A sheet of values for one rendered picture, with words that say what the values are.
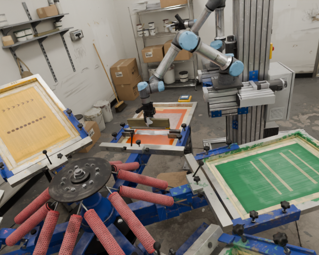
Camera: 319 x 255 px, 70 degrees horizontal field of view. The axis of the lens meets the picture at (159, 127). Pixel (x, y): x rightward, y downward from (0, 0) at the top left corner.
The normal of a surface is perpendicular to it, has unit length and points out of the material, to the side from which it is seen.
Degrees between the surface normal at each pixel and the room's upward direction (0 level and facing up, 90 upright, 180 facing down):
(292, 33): 90
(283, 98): 90
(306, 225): 0
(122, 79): 90
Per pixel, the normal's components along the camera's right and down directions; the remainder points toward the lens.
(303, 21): -0.29, 0.53
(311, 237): -0.16, -0.85
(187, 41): 0.04, 0.44
